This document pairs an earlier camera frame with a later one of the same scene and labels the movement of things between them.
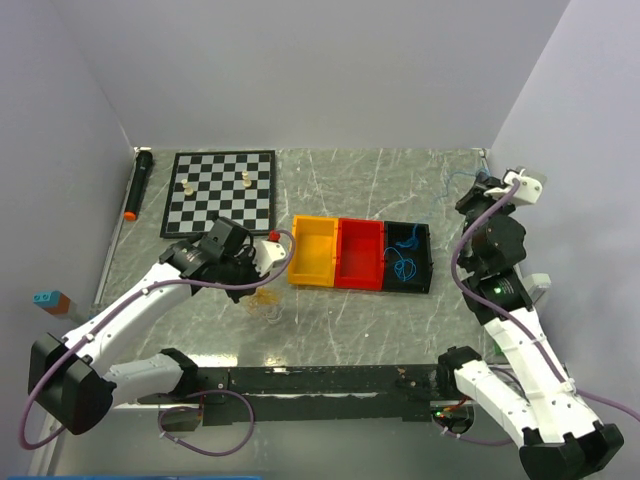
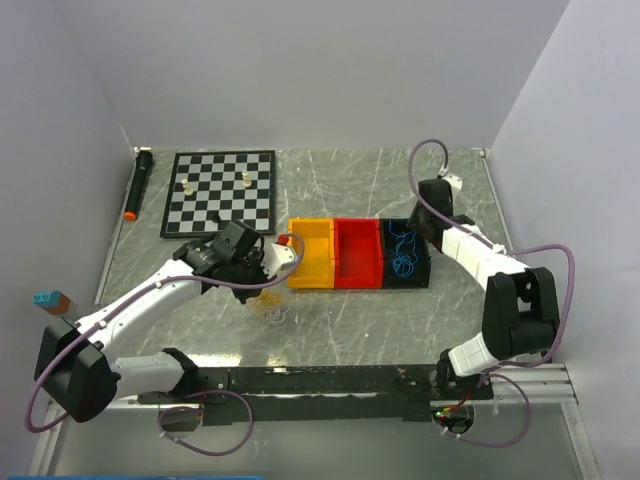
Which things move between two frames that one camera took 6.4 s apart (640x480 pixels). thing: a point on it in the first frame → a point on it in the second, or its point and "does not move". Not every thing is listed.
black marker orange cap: [143, 167] does not move
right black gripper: [482, 189] → [413, 220]
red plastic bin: [360, 254] does not move
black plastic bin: [407, 259] does not move
